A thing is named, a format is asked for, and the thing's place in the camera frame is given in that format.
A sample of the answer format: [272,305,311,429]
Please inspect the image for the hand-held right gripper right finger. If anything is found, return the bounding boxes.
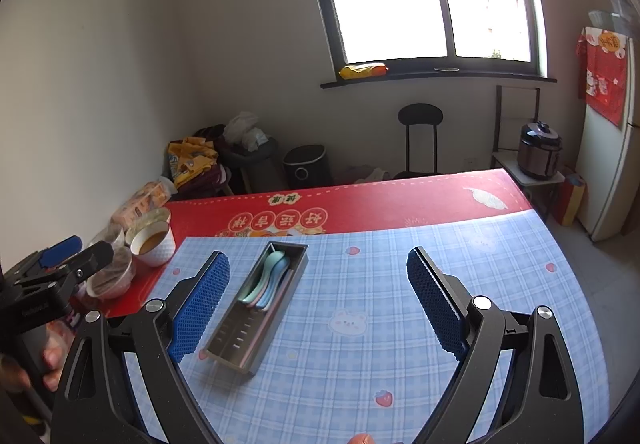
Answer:
[406,246,586,444]

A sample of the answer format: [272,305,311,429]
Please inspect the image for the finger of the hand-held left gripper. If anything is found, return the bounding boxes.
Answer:
[39,235,83,271]
[52,241,116,285]

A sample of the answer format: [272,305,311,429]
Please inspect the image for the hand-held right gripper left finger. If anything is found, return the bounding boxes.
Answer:
[50,250,231,444]

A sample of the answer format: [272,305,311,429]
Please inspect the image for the pink spoon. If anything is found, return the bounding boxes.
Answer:
[245,269,291,309]

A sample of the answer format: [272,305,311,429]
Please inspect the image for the stainless steel utensil tray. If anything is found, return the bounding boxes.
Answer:
[206,240,309,375]

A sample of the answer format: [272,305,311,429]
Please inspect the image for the blue spoon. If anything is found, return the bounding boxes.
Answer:
[256,266,296,312]

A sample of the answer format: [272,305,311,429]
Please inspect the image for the green spoon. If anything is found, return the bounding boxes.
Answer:
[237,251,292,303]

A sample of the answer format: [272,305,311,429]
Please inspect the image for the person's left hand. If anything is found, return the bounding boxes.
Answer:
[0,344,65,395]

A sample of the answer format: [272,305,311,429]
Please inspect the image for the clear plastic food container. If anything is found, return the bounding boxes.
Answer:
[90,224,126,251]
[87,246,135,299]

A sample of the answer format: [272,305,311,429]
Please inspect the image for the white ribbed bowl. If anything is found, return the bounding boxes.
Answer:
[125,219,176,267]

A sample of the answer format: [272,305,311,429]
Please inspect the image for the orange snack packet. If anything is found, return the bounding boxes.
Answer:
[112,181,171,227]

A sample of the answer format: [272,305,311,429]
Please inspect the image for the red printed tablecloth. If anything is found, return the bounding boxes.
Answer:
[70,169,535,319]

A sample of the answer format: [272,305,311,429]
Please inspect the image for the blue plaid table mat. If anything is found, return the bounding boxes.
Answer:
[122,210,613,444]

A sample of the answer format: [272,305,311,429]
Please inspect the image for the white slippers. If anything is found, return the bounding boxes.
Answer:
[350,165,393,185]

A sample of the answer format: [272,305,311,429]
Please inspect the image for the pile of clothes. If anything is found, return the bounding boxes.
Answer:
[167,124,231,189]

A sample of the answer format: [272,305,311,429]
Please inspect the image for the black trash bin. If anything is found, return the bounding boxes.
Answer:
[283,145,331,191]

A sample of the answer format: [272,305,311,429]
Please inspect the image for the white plastic bag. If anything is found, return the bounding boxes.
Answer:
[223,111,268,155]

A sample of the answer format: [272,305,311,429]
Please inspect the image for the rice cooker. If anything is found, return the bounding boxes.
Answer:
[517,121,563,181]

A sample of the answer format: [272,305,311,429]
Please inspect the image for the black round stool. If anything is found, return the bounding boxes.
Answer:
[395,104,445,179]

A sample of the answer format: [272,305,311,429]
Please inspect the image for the white refrigerator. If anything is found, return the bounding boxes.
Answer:
[575,26,640,242]

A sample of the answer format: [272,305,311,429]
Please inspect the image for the yellow snack packet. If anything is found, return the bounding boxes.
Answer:
[339,62,388,78]

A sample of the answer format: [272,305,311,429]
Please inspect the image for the red gift bag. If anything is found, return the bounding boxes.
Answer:
[575,27,630,126]

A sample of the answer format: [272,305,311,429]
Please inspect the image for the clear plastic containers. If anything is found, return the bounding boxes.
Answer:
[590,0,633,32]

